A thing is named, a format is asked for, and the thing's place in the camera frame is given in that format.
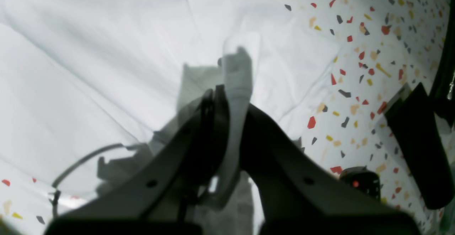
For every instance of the black cylindrical tube left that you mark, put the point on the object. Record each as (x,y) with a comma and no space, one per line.
(442,91)

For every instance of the terrazzo patterned tablecloth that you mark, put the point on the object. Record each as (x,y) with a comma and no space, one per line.
(384,45)

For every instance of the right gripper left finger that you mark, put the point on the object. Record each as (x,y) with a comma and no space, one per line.
(155,201)

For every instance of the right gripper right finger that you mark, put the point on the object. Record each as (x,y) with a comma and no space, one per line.
(299,198)

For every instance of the white T-shirt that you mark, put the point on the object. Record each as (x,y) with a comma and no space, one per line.
(78,75)

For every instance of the black flat case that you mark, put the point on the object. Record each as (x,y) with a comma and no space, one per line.
(411,119)

